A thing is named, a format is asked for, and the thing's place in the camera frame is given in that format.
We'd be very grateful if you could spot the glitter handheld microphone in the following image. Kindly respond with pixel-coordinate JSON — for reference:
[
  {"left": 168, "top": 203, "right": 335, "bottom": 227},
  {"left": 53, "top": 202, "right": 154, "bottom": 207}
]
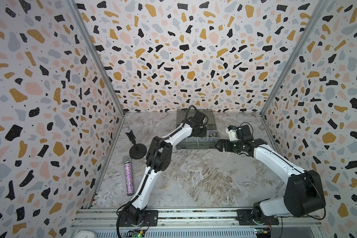
[{"left": 124, "top": 156, "right": 134, "bottom": 196}]

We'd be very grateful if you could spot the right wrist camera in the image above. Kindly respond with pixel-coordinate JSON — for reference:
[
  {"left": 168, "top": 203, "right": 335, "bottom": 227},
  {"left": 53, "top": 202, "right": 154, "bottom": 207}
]
[{"left": 226, "top": 126, "right": 239, "bottom": 141}]

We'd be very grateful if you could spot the green circuit board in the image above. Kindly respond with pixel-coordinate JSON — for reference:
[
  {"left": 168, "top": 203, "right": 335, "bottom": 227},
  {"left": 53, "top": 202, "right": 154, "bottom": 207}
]
[{"left": 126, "top": 230, "right": 145, "bottom": 238}]

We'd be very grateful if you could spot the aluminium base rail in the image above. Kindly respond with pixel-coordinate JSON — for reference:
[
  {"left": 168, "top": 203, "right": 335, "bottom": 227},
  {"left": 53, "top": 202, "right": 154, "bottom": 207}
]
[{"left": 68, "top": 207, "right": 328, "bottom": 238}]

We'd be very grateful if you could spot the white object at rail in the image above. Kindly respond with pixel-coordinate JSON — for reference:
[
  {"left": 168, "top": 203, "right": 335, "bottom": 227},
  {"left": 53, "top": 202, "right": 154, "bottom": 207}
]
[{"left": 74, "top": 231, "right": 97, "bottom": 238}]

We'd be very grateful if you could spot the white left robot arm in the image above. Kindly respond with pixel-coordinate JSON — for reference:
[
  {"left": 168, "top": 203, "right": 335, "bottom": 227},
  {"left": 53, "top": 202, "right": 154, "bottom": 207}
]
[{"left": 117, "top": 105, "right": 208, "bottom": 225}]

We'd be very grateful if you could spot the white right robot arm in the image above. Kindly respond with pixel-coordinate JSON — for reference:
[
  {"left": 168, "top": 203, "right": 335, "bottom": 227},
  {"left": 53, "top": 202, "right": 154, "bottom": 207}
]
[{"left": 215, "top": 124, "right": 326, "bottom": 224}]

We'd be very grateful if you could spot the black microphone stand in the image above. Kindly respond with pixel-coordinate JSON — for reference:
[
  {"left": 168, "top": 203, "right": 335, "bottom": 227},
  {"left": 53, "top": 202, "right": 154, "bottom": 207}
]
[{"left": 126, "top": 130, "right": 147, "bottom": 160}]

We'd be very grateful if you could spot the grey compartment organizer box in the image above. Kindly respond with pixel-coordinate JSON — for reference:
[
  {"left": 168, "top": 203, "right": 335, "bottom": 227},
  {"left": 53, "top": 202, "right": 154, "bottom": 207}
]
[{"left": 176, "top": 109, "right": 219, "bottom": 150}]

